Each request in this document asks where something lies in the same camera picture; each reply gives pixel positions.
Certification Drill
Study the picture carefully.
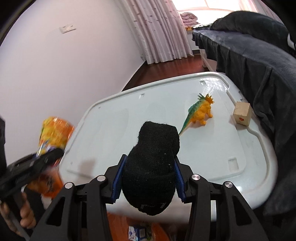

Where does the pink curtain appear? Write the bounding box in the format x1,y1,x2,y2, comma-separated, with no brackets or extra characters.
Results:
118,1,193,64

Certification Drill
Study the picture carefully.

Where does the white wall socket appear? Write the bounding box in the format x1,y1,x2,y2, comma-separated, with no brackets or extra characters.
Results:
59,24,76,34

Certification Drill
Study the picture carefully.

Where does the orange yellow candy bag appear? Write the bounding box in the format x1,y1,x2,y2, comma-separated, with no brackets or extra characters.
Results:
28,116,76,200

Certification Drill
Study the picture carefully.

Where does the small wooden cube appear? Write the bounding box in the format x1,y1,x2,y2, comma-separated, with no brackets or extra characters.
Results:
233,101,252,126

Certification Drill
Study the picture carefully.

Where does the white storage box lid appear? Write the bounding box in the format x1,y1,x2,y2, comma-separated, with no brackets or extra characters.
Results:
59,72,278,208

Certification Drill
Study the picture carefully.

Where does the blue white milk carton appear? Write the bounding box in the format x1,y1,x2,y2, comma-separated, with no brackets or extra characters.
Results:
128,225,152,241

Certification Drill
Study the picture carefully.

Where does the orange toy dinosaur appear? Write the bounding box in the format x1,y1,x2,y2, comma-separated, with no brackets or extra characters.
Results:
179,94,214,135

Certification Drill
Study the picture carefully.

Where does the folded pink bedding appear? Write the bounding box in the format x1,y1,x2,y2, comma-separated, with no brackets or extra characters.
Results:
180,12,199,31

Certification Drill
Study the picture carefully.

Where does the dark blanket bed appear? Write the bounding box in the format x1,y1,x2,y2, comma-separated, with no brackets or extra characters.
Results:
192,11,295,214

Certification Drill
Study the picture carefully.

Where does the black sock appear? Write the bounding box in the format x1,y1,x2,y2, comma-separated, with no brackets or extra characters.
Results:
121,121,180,216

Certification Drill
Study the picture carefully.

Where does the person left hand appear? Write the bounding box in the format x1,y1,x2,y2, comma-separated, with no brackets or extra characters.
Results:
1,192,36,237

